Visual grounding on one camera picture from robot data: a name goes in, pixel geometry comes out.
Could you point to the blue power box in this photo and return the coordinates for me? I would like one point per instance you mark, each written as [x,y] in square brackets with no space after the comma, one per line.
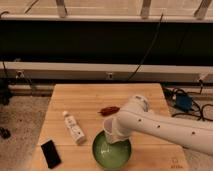
[183,102]

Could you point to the black rectangular phone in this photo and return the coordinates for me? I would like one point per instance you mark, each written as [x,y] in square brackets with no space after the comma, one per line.
[51,155]

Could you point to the white tube bottle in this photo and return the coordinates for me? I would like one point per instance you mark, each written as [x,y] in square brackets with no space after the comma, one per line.
[72,125]

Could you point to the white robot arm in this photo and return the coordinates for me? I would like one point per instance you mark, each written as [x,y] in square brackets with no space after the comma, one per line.
[135,115]

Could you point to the green ceramic bowl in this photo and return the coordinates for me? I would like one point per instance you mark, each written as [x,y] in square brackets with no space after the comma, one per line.
[110,156]

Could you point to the black object on floor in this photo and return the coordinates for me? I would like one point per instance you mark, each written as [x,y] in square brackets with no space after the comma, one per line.
[4,133]

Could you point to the red-brown chili pepper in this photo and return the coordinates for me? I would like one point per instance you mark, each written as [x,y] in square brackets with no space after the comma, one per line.
[109,110]

